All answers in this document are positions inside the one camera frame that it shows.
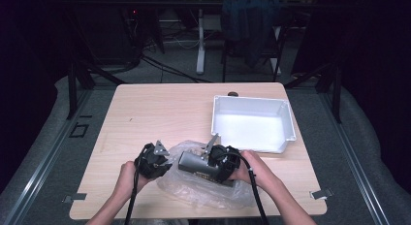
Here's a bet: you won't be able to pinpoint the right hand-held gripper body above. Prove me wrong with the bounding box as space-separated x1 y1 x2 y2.
201 133 242 184

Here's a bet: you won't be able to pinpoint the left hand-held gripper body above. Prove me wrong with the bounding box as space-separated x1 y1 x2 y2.
133 140 173 181

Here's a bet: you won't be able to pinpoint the clear plastic bag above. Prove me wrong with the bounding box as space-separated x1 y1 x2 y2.
156 140 260 210

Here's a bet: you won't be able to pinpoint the dark grey box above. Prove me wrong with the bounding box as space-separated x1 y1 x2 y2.
177 149 235 187

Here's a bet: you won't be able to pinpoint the person's left hand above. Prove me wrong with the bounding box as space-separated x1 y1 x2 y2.
116 160 153 196

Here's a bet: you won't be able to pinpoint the person's right hand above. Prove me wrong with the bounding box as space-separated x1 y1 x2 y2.
229 149 276 193

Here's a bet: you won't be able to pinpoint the white plastic bin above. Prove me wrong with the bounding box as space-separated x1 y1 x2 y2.
210 94 298 154

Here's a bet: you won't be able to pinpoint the grey tape piece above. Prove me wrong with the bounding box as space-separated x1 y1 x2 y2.
62 192 88 204
309 187 334 201

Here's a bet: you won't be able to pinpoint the black metal stand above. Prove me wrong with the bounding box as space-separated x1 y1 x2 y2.
65 54 128 121
283 60 344 124

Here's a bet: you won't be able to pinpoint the white desk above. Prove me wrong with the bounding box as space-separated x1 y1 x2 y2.
176 0 320 76

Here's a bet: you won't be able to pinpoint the black chair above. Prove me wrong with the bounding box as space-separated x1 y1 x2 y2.
220 22 287 83

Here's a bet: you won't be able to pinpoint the dark cloth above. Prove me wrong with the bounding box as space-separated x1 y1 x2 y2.
221 0 283 68

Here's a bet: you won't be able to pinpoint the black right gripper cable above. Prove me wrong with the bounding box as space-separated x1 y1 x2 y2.
225 151 269 225

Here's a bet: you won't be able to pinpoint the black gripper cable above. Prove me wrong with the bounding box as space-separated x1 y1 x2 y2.
225 151 269 225
123 144 147 225

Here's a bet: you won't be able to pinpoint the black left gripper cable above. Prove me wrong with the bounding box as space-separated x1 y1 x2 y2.
123 144 147 225

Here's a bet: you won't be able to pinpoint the black floor cables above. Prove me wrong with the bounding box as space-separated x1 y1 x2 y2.
139 54 212 84

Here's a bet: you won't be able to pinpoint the metal floor rail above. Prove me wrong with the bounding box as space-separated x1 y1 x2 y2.
318 88 393 225
2 88 94 225

